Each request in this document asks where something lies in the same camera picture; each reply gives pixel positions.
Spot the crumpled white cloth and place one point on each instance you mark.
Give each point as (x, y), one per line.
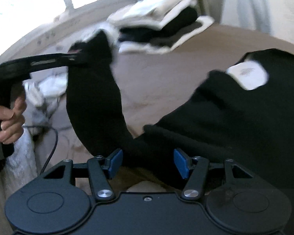
(43, 97)

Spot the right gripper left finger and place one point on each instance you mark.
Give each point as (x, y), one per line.
(63, 198)

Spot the folded white black clothes stack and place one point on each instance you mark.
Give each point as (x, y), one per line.
(157, 26)

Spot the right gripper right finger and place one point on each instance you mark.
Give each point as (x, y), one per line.
(235, 199)

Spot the person left hand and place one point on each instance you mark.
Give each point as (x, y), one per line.
(12, 121)

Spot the white hanging sheet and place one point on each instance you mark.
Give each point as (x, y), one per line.
(273, 17)

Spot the black garment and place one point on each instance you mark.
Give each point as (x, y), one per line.
(245, 113)

